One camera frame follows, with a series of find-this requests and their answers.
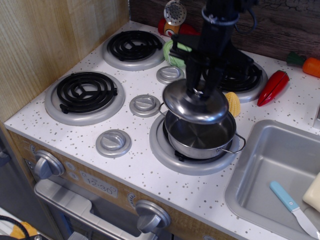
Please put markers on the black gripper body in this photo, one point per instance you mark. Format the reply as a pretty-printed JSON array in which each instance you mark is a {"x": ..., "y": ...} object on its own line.
[{"x": 213, "y": 44}]

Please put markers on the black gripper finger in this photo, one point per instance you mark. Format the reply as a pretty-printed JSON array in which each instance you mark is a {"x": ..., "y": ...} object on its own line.
[
  {"x": 193, "y": 74},
  {"x": 212, "y": 76}
]

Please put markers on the steel pot lid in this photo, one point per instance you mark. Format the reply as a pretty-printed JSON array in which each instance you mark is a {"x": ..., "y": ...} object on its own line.
[{"x": 194, "y": 105}]

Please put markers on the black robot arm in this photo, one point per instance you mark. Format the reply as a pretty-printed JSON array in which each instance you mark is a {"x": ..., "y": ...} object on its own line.
[{"x": 227, "y": 9}]

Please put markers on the green toy cabbage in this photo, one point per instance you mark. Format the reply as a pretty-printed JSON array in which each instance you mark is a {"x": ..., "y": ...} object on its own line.
[{"x": 172, "y": 60}]

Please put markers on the upper grey stove knob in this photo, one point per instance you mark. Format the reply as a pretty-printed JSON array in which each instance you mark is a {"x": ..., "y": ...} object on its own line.
[{"x": 169, "y": 74}]

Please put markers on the grey stove knob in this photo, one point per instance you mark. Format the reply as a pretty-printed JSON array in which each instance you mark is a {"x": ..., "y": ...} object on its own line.
[
  {"x": 144, "y": 105},
  {"x": 113, "y": 143},
  {"x": 169, "y": 74}
]

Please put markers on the back right black burner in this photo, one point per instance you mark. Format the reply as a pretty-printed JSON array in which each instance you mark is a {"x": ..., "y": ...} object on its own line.
[{"x": 250, "y": 82}]

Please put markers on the black burner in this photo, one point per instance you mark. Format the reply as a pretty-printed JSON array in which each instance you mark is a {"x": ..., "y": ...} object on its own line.
[
  {"x": 250, "y": 82},
  {"x": 133, "y": 50},
  {"x": 84, "y": 98},
  {"x": 169, "y": 157}
]

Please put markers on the yellow toy corn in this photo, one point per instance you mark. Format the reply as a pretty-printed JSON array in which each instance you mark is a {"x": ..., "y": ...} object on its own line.
[{"x": 234, "y": 105}]

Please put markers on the red toy ketchup bottle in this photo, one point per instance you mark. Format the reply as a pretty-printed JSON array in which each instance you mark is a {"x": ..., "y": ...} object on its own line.
[{"x": 164, "y": 28}]

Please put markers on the hanging metal strainer ladle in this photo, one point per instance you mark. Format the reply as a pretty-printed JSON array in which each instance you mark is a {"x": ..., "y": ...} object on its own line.
[{"x": 175, "y": 13}]

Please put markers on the middle grey stove knob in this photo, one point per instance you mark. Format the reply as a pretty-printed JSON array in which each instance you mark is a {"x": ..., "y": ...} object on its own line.
[{"x": 144, "y": 105}]

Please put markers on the back left black burner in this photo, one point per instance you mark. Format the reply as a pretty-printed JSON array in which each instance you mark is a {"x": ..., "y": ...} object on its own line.
[{"x": 133, "y": 50}]

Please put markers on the red toy chili pepper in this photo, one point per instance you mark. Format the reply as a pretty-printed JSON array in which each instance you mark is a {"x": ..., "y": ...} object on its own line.
[{"x": 276, "y": 83}]

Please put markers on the front right black burner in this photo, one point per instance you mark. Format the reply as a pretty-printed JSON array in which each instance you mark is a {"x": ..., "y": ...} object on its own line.
[{"x": 169, "y": 157}]

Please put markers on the orange toy carrot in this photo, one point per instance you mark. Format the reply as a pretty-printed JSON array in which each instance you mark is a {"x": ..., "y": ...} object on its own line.
[{"x": 309, "y": 65}]

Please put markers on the grey sink basin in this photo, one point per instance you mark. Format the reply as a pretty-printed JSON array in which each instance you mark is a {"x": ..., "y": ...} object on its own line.
[{"x": 275, "y": 152}]

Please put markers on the front left black burner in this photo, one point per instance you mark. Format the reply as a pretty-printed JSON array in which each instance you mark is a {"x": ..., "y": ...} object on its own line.
[{"x": 84, "y": 98}]

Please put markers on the lower grey stove knob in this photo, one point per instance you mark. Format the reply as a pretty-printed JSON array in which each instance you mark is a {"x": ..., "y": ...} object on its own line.
[{"x": 113, "y": 143}]

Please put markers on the right grey oven dial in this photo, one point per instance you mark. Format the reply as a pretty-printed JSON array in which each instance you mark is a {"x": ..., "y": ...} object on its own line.
[{"x": 151, "y": 216}]

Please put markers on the grey oven dial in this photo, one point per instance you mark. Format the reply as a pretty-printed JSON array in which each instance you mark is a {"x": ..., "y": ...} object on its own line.
[
  {"x": 151, "y": 216},
  {"x": 47, "y": 165}
]

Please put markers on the cream toy butter block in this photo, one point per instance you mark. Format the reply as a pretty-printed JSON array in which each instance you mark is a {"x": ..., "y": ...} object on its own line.
[{"x": 312, "y": 194}]

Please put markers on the left grey oven dial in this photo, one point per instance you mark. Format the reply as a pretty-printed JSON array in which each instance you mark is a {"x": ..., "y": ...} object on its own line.
[{"x": 47, "y": 165}]

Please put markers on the yellow object bottom left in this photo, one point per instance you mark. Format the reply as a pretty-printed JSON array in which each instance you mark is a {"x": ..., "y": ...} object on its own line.
[{"x": 18, "y": 233}]

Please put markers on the steel pot with handles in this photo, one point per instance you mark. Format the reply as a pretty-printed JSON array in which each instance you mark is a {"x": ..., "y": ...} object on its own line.
[{"x": 201, "y": 141}]

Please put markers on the blue handled toy knife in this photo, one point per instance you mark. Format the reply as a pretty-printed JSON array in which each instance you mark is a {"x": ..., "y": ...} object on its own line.
[{"x": 295, "y": 209}]

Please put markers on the grey oven door handle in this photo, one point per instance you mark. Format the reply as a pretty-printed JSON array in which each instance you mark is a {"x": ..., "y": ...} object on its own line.
[{"x": 79, "y": 208}]

